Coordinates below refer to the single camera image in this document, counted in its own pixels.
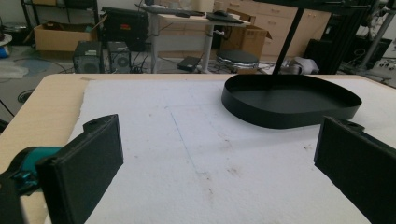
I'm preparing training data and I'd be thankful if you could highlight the round black stool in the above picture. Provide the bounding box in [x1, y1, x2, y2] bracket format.
[216, 49, 260, 70]

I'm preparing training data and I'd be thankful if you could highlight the white standing desk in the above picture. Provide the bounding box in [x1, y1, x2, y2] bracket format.
[135, 3, 252, 75]

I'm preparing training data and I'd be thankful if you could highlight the open cardboard box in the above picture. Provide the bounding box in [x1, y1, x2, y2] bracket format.
[23, 14, 107, 52]

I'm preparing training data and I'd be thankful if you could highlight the black oval tray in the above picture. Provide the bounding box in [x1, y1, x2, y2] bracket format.
[220, 74, 363, 130]

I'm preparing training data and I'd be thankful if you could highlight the grey metal stand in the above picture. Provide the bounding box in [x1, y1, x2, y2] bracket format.
[342, 8, 396, 82]

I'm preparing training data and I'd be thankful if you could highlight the light wooden cabinet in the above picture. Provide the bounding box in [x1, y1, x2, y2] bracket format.
[214, 0, 332, 62]

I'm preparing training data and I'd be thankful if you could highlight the grey computer tower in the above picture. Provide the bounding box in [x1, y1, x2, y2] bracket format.
[106, 41, 132, 75]

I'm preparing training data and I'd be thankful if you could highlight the black computer tower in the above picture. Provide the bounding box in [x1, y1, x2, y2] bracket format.
[72, 40, 106, 75]

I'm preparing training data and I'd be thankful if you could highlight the black mouse pad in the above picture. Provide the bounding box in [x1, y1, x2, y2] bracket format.
[205, 12, 245, 25]

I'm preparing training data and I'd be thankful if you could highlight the black flat device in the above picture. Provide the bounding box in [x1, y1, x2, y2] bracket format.
[177, 55, 202, 73]

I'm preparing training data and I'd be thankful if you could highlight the white foam mat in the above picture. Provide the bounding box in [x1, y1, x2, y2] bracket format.
[44, 76, 396, 224]

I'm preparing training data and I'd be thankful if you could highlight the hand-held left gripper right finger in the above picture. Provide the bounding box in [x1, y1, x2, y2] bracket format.
[313, 116, 396, 224]

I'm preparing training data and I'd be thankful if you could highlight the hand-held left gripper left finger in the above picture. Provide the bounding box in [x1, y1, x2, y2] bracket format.
[0, 113, 124, 224]

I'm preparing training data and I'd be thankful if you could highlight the black metal shelf rack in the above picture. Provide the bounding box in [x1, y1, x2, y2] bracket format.
[20, 0, 101, 41]

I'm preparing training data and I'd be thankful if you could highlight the black keyboard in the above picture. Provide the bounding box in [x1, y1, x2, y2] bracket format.
[136, 5, 205, 18]

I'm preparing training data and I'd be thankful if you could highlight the black equipment case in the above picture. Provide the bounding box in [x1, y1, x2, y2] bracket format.
[100, 7, 149, 52]

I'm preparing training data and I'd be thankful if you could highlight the brown cardboard box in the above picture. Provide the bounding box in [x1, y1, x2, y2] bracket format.
[219, 8, 273, 60]

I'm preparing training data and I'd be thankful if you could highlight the black slanted stand pole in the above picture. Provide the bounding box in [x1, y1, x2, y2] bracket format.
[272, 0, 377, 76]

